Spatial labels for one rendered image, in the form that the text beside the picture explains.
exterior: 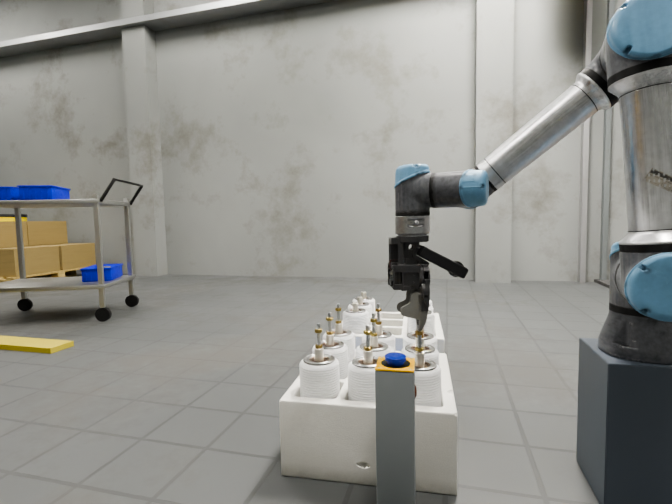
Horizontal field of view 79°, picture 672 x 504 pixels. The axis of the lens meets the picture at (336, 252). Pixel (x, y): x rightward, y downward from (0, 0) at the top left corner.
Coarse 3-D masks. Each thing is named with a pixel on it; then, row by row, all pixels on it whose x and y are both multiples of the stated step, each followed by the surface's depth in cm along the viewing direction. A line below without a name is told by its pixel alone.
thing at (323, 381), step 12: (336, 360) 97; (300, 372) 96; (312, 372) 93; (324, 372) 93; (336, 372) 95; (300, 384) 96; (312, 384) 93; (324, 384) 93; (336, 384) 95; (300, 396) 97; (312, 396) 93; (324, 396) 93; (336, 396) 95
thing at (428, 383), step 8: (440, 368) 92; (416, 376) 88; (424, 376) 88; (432, 376) 88; (440, 376) 90; (416, 384) 88; (424, 384) 88; (432, 384) 88; (440, 384) 90; (424, 392) 88; (432, 392) 88; (440, 392) 90; (416, 400) 88; (424, 400) 88; (432, 400) 88; (440, 400) 90
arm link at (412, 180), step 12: (408, 168) 86; (420, 168) 85; (396, 180) 88; (408, 180) 86; (420, 180) 85; (396, 192) 88; (408, 192) 86; (420, 192) 85; (396, 204) 89; (408, 204) 86; (420, 204) 86
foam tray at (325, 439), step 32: (448, 384) 99; (288, 416) 92; (320, 416) 90; (352, 416) 88; (416, 416) 86; (448, 416) 84; (288, 448) 92; (320, 448) 91; (352, 448) 89; (416, 448) 86; (448, 448) 85; (352, 480) 90; (416, 480) 87; (448, 480) 85
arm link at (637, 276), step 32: (640, 0) 64; (608, 32) 68; (640, 32) 64; (608, 64) 70; (640, 64) 65; (640, 96) 67; (640, 128) 67; (640, 160) 67; (640, 192) 68; (640, 224) 68; (640, 256) 68; (640, 288) 66
